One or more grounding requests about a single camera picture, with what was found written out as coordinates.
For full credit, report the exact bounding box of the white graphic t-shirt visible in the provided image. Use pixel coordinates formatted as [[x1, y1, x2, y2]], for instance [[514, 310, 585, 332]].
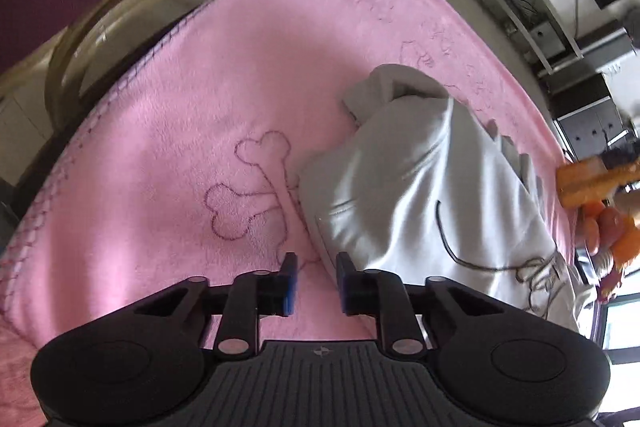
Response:
[[299, 65, 590, 329]]

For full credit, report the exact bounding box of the pink dalmatian blanket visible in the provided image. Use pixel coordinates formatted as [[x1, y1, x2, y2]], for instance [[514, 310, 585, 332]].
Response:
[[1, 0, 573, 426]]

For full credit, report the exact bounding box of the small tangerine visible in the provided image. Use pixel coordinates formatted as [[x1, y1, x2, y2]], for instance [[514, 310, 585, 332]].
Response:
[[582, 200, 608, 257]]

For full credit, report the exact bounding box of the large bumpy orange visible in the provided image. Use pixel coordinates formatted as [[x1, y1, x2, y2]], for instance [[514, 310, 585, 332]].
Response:
[[597, 207, 639, 269]]

